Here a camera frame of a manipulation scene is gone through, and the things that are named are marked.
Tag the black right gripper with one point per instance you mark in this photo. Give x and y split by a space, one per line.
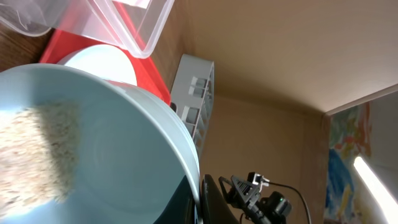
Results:
245 195

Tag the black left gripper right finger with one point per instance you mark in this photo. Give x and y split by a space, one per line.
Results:
214 208

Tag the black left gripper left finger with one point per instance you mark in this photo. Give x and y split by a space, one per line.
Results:
181 207

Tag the light blue bowl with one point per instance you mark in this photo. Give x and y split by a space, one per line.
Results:
133 152

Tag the cooked rice pile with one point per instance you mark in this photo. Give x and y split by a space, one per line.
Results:
38 156

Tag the grey dishwasher rack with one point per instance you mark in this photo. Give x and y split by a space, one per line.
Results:
192 95

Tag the clear plastic waste bin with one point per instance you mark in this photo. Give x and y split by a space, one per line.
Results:
133 25

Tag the light blue plate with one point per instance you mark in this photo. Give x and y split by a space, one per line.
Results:
105 61

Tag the red serving tray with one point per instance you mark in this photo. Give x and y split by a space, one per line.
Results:
148 77

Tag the colourful wall painting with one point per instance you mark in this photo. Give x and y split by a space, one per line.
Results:
349 137

